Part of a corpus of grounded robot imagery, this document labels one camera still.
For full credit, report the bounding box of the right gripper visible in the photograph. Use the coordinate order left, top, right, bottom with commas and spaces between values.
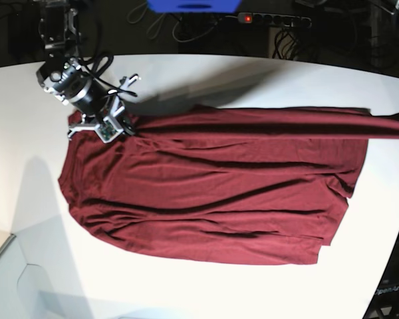
66, 74, 135, 136

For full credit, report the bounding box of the dark red t-shirt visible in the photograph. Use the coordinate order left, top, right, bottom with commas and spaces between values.
59, 106, 399, 265

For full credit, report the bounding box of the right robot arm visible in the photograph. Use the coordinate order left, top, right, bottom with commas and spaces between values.
36, 1, 140, 144

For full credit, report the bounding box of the blue box at top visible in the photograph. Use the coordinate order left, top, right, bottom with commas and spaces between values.
147, 0, 241, 13

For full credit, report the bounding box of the black power strip red light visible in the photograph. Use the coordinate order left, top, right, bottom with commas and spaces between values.
237, 13, 313, 29

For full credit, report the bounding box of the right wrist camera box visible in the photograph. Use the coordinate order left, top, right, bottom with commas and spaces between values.
96, 122, 120, 144

